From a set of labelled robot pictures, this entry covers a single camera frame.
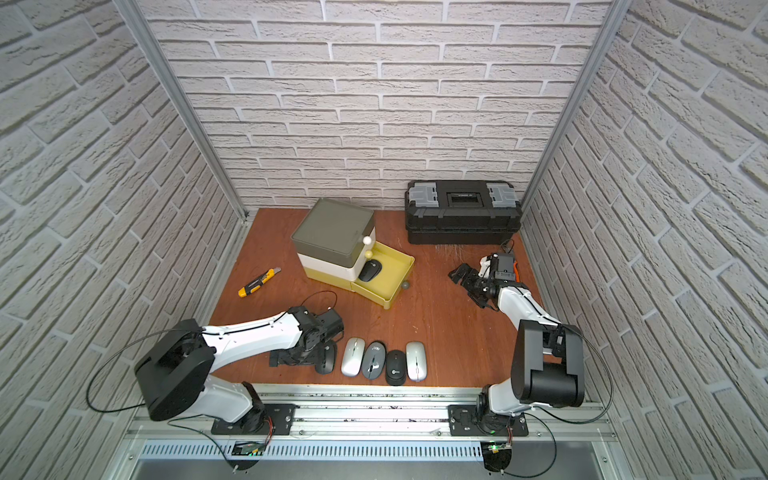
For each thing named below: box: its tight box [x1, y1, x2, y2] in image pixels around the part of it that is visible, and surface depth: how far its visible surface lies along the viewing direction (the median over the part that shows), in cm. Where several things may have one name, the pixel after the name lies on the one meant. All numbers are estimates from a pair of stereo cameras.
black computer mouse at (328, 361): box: [315, 340, 336, 375], surface depth 83 cm
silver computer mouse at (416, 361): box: [406, 341, 428, 383], surface depth 83 cm
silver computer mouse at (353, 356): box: [341, 337, 366, 378], surface depth 85 cm
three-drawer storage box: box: [290, 198, 415, 310], surface depth 93 cm
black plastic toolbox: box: [405, 180, 523, 245], surface depth 102 cm
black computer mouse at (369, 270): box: [358, 259, 383, 282], surface depth 102 cm
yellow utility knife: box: [238, 267, 282, 298], surface depth 99 cm
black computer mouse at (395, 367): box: [386, 350, 406, 386], surface depth 83 cm
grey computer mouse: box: [362, 341, 386, 380], surface depth 84 cm
